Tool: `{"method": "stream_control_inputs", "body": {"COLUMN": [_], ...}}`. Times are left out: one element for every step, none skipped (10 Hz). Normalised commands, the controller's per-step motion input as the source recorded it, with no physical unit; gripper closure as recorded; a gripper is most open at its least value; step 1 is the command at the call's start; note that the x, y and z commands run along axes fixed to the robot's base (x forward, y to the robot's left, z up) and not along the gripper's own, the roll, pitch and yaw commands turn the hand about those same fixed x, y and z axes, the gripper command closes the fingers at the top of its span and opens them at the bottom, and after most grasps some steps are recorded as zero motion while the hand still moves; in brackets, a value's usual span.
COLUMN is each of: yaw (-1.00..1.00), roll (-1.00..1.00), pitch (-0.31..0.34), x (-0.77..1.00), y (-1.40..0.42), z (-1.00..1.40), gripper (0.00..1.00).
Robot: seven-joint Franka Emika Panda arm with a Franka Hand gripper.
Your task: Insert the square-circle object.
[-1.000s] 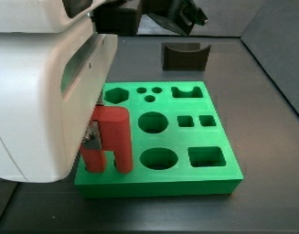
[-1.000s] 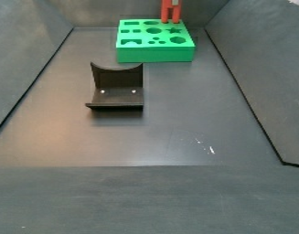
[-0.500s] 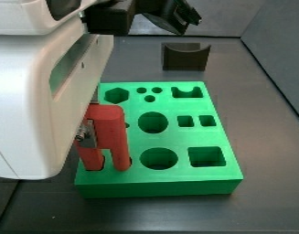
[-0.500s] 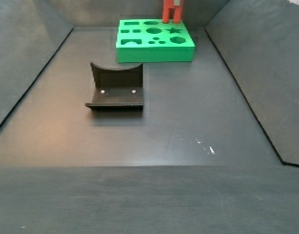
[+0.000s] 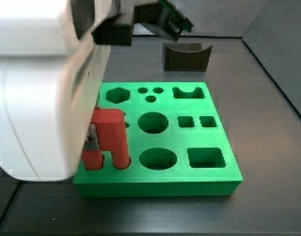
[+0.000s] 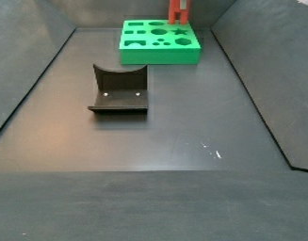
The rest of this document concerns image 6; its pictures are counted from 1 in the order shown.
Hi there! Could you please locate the red square-circle peg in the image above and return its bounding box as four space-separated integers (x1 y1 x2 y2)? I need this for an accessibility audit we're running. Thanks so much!
168 0 191 24

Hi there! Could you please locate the black curved holder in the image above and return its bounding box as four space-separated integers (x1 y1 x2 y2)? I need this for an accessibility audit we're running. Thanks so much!
88 65 148 113

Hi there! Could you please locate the green shape sorter block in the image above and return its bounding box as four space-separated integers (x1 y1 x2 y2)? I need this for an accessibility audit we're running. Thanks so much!
119 20 202 65

